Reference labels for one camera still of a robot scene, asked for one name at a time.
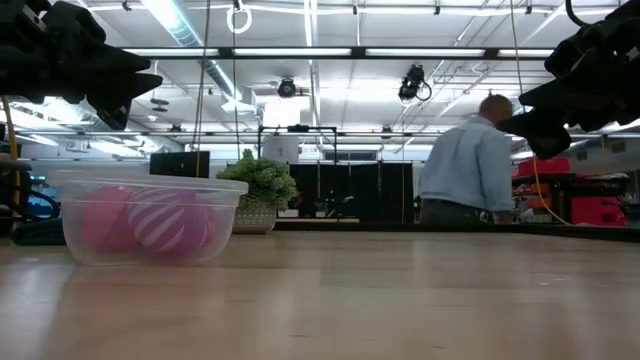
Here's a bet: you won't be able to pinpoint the thin black hanging cable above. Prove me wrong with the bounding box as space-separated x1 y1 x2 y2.
230 0 241 161
193 0 212 176

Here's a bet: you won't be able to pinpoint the large red storage bin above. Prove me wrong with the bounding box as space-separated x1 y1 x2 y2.
569 196 629 227
514 157 571 178

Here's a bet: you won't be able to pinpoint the hanging grey-yellow cable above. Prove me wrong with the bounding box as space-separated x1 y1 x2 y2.
508 0 572 226

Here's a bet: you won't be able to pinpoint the round black ceiling fixture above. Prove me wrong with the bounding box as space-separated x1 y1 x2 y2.
277 77 299 99

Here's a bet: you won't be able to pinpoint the person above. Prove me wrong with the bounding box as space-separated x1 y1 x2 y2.
418 93 516 225

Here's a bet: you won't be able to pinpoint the clear plastic tupperware container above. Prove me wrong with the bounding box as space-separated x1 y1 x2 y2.
48 169 250 266

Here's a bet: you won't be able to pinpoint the black shelf with red items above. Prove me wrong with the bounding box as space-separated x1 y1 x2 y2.
509 172 632 227

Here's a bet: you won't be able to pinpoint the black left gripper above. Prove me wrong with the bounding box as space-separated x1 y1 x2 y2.
0 0 164 131

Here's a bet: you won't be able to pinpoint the black partition panels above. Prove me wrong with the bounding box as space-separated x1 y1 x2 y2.
288 162 415 224

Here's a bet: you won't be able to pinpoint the dark green folded cloth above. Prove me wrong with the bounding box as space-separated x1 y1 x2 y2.
9 217 66 247

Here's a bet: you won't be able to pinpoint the black rectangular box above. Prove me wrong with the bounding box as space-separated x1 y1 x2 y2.
148 150 211 179

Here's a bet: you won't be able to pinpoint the pink white striped ball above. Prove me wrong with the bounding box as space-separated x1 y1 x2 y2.
127 188 217 257

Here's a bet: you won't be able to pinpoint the black ceiling camera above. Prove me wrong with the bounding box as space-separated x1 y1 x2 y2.
398 64 433 103

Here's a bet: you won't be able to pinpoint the black aluminium table frame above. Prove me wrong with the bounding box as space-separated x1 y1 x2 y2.
273 218 640 244

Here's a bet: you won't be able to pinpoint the plain pink ball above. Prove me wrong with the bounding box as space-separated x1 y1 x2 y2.
81 186 137 253

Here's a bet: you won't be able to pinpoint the green potted plant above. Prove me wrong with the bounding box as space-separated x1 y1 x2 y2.
215 148 299 235

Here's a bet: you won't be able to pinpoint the white hanging ring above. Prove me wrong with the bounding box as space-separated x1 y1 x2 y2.
226 4 254 35

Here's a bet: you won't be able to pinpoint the black looped cable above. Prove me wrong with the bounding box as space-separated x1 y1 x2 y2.
27 188 62 222

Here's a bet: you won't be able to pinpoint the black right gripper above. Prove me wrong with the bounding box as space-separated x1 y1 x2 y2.
496 0 640 161

